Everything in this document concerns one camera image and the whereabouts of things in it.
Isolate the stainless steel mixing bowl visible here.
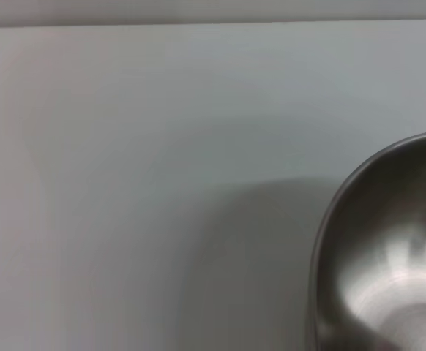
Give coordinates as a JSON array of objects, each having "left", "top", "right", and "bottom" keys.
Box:
[{"left": 307, "top": 129, "right": 426, "bottom": 351}]

